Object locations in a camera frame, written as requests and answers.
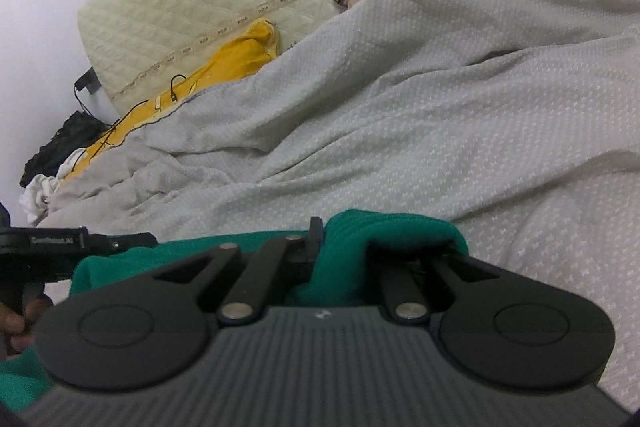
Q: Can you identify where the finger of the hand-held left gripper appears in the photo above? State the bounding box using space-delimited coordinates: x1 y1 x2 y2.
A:
90 232 159 258

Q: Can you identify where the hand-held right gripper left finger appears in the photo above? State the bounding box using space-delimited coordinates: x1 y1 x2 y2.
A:
152 217 326 326

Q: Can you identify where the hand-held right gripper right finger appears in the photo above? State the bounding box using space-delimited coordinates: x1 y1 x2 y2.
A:
367 249 502 326

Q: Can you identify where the green sweatshirt with white print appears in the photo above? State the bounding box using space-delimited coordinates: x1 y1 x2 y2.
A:
0 208 470 413

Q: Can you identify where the person's left hand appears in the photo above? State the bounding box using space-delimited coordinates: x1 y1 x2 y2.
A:
0 297 54 356

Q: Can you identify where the white crumpled cloth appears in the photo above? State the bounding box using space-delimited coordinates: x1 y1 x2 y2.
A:
19 148 88 226

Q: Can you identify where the black dark cloth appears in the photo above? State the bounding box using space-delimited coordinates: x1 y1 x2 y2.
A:
20 111 108 188

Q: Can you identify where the grey textured bed sheet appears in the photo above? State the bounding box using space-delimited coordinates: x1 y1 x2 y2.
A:
37 0 640 413

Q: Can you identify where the yellow cloth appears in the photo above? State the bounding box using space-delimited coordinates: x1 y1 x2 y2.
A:
60 18 282 182

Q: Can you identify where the thin black cable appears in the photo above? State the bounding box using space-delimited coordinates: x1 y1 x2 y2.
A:
74 74 188 154

